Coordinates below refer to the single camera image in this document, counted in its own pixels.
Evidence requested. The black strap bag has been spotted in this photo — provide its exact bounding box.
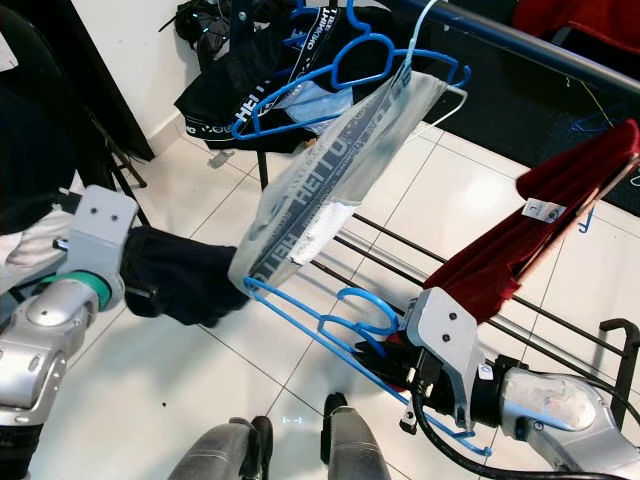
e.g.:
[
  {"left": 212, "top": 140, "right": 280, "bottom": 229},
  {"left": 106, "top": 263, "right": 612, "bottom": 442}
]
[{"left": 175, "top": 0, "right": 261, "bottom": 51}]

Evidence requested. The black printed garment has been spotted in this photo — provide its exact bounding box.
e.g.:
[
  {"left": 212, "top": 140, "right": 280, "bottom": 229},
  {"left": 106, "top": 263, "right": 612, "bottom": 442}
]
[{"left": 175, "top": 0, "right": 373, "bottom": 153}]

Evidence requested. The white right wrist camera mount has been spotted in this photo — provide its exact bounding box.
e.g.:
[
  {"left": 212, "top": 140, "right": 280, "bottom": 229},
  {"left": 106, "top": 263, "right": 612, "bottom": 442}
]
[{"left": 403, "top": 287, "right": 483, "bottom": 433}]

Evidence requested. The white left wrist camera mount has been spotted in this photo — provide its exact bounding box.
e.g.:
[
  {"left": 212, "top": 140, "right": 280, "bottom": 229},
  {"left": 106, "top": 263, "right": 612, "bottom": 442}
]
[{"left": 65, "top": 184, "right": 139, "bottom": 283}]

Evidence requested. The blue plastic hanger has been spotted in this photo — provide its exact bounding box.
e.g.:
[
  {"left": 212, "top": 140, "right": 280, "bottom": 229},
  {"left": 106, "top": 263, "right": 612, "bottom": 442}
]
[
  {"left": 230, "top": 32, "right": 473, "bottom": 141},
  {"left": 243, "top": 275, "right": 496, "bottom": 459}
]

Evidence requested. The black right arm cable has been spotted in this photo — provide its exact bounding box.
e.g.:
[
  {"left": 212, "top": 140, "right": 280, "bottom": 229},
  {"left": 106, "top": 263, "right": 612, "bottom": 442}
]
[{"left": 398, "top": 375, "right": 561, "bottom": 480}]

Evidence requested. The navy blue garment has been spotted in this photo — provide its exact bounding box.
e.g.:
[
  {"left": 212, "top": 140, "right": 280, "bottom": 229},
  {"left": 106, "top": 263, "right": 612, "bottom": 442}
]
[{"left": 122, "top": 225, "right": 236, "bottom": 327}]

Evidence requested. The black metal clothes rack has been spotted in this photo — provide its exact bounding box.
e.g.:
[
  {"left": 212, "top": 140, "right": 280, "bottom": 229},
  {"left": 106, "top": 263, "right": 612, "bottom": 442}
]
[{"left": 255, "top": 0, "right": 640, "bottom": 433}]

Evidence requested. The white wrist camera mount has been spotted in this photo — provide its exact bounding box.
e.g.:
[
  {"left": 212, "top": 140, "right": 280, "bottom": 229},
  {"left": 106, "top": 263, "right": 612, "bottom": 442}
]
[
  {"left": 65, "top": 184, "right": 139, "bottom": 283},
  {"left": 403, "top": 287, "right": 483, "bottom": 433}
]

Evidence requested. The grey printed garment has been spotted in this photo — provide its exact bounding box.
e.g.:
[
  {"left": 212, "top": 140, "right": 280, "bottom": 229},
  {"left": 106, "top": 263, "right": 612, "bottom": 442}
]
[{"left": 228, "top": 62, "right": 473, "bottom": 294}]

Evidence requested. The person in black shirt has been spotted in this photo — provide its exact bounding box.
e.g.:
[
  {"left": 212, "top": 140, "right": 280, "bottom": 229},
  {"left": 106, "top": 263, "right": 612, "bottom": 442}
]
[{"left": 0, "top": 5, "right": 126, "bottom": 301}]

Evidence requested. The grey right robot leg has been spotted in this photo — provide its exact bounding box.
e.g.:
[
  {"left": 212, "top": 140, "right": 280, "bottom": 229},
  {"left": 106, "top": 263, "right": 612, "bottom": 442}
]
[{"left": 323, "top": 393, "right": 391, "bottom": 480}]

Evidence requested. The dark red garment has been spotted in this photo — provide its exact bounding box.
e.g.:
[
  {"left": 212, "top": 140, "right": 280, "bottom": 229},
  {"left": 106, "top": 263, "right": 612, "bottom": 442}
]
[{"left": 388, "top": 148, "right": 640, "bottom": 386}]

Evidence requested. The light blue cloth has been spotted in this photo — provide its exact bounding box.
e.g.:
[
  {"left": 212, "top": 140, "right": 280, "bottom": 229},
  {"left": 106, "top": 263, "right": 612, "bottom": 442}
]
[{"left": 273, "top": 80, "right": 353, "bottom": 128}]

